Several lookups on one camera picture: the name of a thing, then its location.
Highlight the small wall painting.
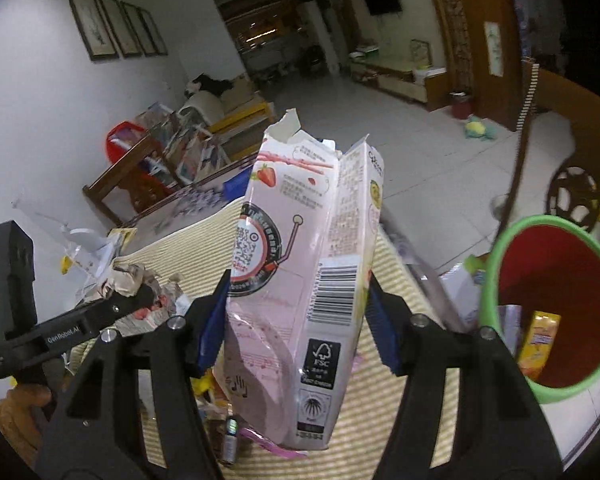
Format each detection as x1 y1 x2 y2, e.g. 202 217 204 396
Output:
484 21 503 77

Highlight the wooden sofa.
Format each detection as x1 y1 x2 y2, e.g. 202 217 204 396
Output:
180 75 276 156

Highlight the white plastic stand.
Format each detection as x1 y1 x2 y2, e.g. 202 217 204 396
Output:
12 190 121 306

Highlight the yellow snack packet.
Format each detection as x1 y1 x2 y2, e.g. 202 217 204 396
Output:
517 311 562 381

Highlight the small red waste bin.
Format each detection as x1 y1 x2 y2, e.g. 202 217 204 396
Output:
447 90 473 120

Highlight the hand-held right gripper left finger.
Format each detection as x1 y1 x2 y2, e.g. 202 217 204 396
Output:
35 269 232 480

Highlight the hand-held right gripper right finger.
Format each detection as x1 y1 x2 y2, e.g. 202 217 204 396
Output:
365 275 563 480

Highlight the carved wooden chair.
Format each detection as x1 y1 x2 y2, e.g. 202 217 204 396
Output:
497 57 600 261

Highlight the red basket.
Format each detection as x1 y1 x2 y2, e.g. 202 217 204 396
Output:
105 121 148 163

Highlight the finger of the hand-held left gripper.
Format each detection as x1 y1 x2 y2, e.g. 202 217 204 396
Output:
79 286 156 334

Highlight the blue booklet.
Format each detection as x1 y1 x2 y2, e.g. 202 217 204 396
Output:
222 165 253 198

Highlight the blue patterned door curtain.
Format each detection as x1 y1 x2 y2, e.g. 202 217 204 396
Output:
500 0 536 61

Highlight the person's left hand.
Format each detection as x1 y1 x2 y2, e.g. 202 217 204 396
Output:
7 381 53 411

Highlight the pink plastic wrapper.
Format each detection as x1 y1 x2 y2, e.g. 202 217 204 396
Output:
237 425 308 461

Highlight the framed puzzle picture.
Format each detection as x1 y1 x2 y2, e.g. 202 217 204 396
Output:
410 39 432 68

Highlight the wooden television cabinet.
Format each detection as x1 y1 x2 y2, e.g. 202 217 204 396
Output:
350 52 448 111

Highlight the panda plush toy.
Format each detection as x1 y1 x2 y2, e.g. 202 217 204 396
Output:
184 74 231 97

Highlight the green striped mat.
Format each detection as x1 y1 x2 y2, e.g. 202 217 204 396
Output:
0 195 461 480

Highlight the pink snack box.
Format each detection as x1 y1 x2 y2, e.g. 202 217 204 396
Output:
223 108 386 451

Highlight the dark wooden chair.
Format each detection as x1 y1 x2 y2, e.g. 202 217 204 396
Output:
82 135 181 226

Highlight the green yellow plush toy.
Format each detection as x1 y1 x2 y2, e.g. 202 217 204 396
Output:
464 115 501 142

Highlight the silver foil wrapper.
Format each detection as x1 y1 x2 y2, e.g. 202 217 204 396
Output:
497 305 523 356

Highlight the white book rack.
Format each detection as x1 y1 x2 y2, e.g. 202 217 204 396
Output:
135 102 231 186

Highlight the white floor air conditioner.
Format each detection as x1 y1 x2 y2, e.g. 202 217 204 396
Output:
307 0 338 78

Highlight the green white cardboard box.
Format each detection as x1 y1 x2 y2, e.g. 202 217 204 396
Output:
440 255 491 326

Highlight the red bucket with green rim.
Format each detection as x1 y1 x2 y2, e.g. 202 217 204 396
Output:
477 215 600 405

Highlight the small dark bottle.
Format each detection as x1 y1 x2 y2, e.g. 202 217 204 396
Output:
220 415 241 466

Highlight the framed wall picture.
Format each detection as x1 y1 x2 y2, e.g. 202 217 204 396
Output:
121 1 158 57
137 7 169 57
96 0 142 58
65 0 120 62

